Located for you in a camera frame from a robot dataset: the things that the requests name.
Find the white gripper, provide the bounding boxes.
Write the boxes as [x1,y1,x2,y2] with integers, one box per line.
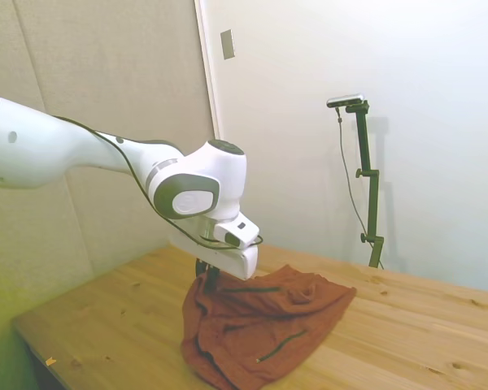
[168,221,262,294]

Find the rust orange shorts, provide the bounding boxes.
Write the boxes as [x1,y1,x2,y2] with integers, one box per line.
[180,263,358,390]

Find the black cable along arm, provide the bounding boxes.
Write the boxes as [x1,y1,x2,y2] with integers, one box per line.
[53,115,266,249]

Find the black jointed camera stand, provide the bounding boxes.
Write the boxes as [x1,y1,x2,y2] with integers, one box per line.
[344,100,386,269]

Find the white door frame trim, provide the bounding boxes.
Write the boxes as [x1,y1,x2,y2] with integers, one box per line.
[194,0,224,140]

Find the grey camera on stand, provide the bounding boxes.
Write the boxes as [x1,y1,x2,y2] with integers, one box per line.
[326,92,368,110]

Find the grey wall switch plate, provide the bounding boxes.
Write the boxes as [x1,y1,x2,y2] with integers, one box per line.
[220,28,236,61]

